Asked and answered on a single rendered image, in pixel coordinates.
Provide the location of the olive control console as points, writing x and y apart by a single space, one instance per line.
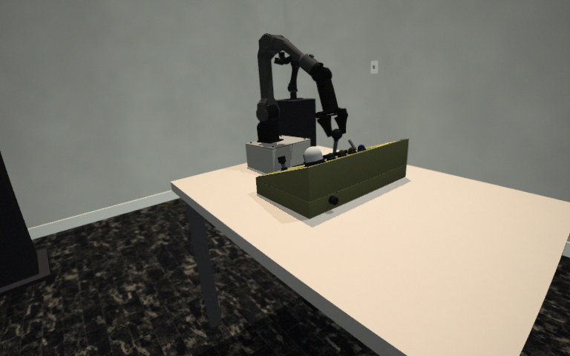
321 182

